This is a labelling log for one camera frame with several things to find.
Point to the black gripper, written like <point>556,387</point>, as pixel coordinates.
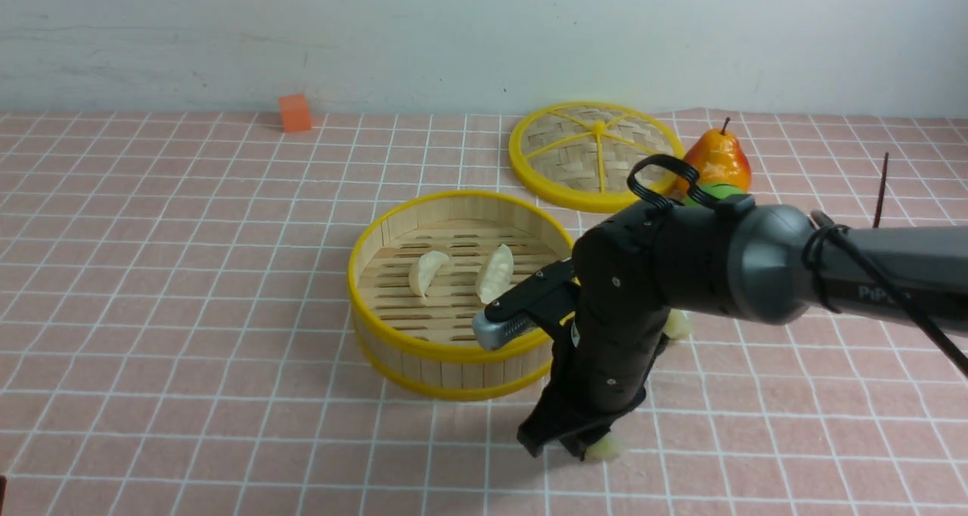
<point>619,317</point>

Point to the greenish dumpling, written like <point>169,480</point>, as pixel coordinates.
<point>606,449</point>

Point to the pale dumpling bottom edge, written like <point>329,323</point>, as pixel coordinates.
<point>495,274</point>

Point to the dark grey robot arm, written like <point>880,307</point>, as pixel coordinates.
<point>766,264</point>

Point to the bamboo steamer tray yellow rim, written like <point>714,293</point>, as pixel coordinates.
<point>427,345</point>

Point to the woven bamboo steamer lid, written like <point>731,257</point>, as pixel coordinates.
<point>577,155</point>

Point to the green toy apple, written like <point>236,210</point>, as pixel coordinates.
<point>718,190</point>

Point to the orange yellow toy pear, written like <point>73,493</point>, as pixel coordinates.
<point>719,158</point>

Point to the pink checkered tablecloth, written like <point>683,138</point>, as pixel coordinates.
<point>177,340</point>

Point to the orange foam cube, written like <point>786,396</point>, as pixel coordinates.
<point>295,113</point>

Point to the dark object bottom left corner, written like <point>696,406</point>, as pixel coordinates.
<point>3,493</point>

